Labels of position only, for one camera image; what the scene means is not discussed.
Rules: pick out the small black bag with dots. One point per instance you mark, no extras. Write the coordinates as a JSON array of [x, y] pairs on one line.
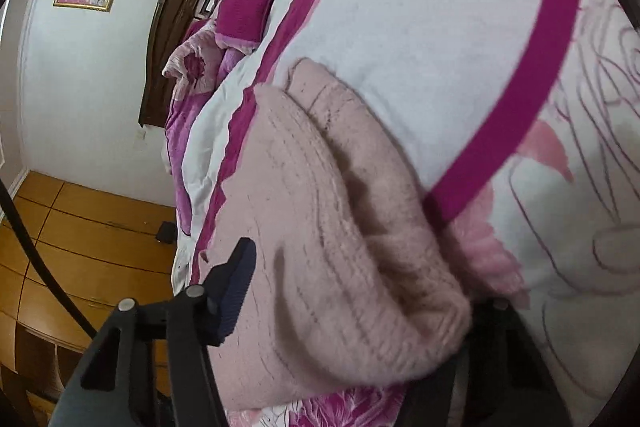
[[166, 232]]

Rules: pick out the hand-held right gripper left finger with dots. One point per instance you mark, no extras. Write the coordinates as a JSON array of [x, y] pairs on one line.
[[235, 287]]

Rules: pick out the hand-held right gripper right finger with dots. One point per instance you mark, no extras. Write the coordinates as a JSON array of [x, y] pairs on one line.
[[500, 357]]

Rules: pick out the floral striped bedsheet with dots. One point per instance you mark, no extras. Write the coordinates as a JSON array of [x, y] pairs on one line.
[[425, 32]]

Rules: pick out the light wooden wardrobe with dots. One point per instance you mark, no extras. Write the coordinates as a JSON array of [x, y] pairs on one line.
[[75, 232]]

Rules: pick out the pink knitted cardigan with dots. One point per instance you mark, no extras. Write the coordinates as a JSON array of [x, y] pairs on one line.
[[325, 232]]

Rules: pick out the dark wooden headboard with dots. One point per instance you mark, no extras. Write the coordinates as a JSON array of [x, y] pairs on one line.
[[170, 32]]

